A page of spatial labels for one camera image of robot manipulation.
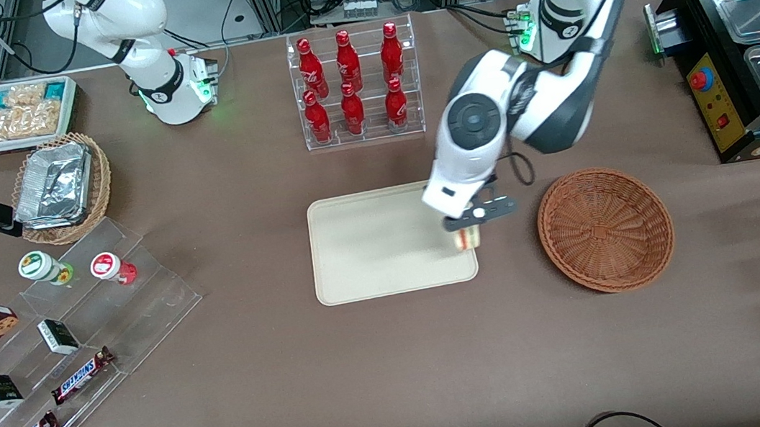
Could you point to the white power strip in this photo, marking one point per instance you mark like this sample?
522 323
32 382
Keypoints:
360 7

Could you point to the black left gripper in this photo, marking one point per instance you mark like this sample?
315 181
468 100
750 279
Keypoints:
492 179

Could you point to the stacked aluminium foil trays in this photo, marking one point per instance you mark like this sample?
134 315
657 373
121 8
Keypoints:
54 184

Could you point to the clear rice cracker packet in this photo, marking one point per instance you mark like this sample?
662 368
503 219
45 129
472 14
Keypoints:
24 121

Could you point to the green lid snack cup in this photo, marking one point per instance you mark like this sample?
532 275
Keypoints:
38 266

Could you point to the red cola bottle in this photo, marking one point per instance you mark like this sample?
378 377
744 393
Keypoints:
396 106
311 69
353 114
391 52
318 121
347 61

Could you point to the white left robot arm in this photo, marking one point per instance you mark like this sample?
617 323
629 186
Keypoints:
556 115

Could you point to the brown round wicker basket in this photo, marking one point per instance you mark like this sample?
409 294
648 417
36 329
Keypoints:
607 229

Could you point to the white rectangular snack bin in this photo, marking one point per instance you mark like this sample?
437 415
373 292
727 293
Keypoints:
71 106

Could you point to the triangular sandwich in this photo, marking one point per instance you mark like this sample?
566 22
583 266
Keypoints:
468 239

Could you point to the red lid snack cup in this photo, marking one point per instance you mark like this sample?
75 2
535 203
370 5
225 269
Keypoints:
107 266

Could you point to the cream plastic tray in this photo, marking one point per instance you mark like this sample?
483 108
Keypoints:
376 243

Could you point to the clear acrylic stepped display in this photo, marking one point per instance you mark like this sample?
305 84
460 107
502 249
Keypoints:
144 300

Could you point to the light wicker basket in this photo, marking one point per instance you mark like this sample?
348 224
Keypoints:
102 182

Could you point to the clear acrylic bottle rack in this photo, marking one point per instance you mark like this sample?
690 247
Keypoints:
374 138

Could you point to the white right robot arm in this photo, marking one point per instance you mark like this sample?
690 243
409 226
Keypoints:
154 89

